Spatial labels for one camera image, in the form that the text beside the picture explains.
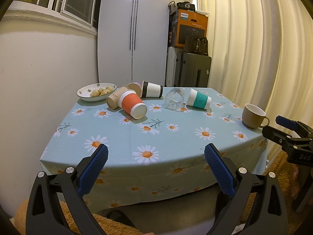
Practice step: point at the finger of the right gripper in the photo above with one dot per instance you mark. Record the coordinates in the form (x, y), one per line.
(298, 127)
(302, 140)

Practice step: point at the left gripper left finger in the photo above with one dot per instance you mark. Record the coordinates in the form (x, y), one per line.
(44, 212)

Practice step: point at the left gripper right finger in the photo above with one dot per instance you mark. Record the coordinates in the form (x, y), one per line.
(268, 213)

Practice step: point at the orange white paper cup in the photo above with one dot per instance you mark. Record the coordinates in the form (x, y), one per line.
(132, 104)

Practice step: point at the teal white paper cup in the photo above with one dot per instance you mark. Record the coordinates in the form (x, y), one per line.
(198, 100)

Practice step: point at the clear glass cup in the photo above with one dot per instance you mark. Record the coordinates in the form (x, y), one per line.
(174, 99)

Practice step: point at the beige kraft paper cup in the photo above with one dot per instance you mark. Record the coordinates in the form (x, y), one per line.
(112, 100)

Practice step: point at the black white paper cup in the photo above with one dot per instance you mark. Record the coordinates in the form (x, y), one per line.
(151, 90)

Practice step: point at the pink paper cup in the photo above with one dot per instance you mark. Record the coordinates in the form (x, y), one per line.
(137, 87)

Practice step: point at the beige ceramic mug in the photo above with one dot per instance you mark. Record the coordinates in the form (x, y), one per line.
(254, 117)

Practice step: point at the cream pleated curtain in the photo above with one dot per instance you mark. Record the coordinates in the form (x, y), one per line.
(261, 53)

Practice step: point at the daisy print blue tablecloth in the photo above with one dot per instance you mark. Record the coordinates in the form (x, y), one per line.
(158, 157)

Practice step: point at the dark grey suitcase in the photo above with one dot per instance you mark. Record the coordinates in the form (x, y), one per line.
(192, 70)

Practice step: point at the floral bowl with snacks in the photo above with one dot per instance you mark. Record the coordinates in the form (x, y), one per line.
(96, 92)

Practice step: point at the black handbag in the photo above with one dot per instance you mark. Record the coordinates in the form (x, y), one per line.
(196, 45)

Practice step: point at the white suitcase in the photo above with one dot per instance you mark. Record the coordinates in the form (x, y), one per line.
(172, 56)

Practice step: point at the orange black Philips box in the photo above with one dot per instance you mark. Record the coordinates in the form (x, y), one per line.
(184, 23)

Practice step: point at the white double door wardrobe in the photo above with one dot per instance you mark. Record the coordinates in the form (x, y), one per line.
(132, 41)

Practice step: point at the white framed window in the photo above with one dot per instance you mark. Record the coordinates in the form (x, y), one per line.
(82, 15)

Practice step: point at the black camera on box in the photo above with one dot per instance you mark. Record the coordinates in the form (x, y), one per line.
(173, 6)

